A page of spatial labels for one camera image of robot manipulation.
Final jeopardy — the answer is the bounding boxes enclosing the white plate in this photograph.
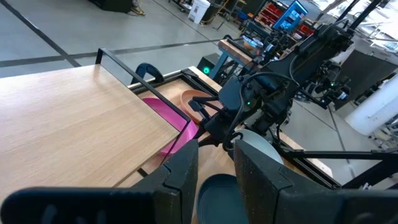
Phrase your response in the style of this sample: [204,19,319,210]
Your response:
[233,129,284,165]

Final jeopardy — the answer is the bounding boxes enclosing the desk with blue-grey legs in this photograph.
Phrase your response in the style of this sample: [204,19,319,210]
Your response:
[208,39,264,82]

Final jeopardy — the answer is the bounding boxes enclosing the dark bar clamp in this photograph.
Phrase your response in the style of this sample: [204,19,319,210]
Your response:
[130,62,165,85]

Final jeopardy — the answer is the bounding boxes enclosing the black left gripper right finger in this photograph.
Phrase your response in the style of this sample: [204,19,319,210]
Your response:
[233,139,398,224]

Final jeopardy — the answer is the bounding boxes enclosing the dark teal plate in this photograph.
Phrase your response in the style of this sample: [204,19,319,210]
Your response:
[197,173,249,224]

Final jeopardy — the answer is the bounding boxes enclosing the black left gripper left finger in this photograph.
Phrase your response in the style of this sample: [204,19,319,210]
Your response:
[0,139,199,224]

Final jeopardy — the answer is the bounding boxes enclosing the red storage bins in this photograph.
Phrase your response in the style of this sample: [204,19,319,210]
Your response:
[254,2,284,24]

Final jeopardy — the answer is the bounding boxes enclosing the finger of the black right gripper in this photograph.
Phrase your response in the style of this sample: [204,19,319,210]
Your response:
[192,96,222,104]
[188,100,224,121]

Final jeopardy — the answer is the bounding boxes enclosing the white bin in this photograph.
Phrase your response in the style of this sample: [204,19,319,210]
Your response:
[188,0,211,25]

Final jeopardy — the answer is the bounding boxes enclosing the black box with green light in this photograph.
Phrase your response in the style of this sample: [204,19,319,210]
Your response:
[197,52,221,77]

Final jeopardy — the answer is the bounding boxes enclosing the pink plate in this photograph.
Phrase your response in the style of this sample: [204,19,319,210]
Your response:
[141,97,200,156]

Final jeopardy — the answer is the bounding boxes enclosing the black aluminium table frame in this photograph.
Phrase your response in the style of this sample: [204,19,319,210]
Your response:
[127,67,398,190]

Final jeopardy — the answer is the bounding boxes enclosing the dark grey cabinet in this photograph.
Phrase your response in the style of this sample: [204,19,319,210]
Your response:
[334,48,398,111]

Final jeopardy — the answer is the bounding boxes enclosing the black cabinet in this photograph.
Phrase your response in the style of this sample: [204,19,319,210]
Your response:
[88,0,134,14]

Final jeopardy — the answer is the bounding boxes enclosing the white cylindrical column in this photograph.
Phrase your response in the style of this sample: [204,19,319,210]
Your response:
[344,74,398,137]

